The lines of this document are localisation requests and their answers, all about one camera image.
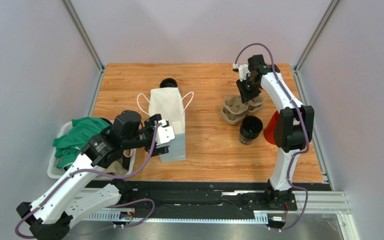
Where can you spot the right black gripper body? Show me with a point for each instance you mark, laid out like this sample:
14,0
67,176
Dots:
245,88

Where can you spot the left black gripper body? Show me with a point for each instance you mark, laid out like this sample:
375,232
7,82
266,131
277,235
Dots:
146,135

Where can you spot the white paper bag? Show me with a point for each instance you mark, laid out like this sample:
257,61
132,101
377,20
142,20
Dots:
171,105

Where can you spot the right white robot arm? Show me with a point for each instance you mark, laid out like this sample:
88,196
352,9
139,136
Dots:
293,128

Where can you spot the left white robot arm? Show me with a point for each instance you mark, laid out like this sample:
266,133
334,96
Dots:
57,211

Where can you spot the black paper cup stack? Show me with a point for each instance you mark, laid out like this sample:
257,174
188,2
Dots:
250,128

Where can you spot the beige cloth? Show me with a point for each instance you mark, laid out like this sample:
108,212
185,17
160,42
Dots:
124,165

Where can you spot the red straw holder cup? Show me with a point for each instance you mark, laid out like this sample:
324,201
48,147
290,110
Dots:
269,130

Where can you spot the black cup lid stack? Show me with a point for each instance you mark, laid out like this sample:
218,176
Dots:
168,83

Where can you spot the green cloth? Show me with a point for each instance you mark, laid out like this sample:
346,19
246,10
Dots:
69,146

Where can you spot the white plastic basket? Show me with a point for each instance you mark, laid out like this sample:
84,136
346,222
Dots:
52,171

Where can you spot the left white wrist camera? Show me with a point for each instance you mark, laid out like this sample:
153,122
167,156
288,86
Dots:
165,132

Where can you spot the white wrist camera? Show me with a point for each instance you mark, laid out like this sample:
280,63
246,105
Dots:
165,132
242,70

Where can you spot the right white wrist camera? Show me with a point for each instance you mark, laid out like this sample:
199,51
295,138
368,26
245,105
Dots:
242,70

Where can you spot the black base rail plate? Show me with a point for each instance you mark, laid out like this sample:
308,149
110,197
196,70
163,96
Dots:
200,200

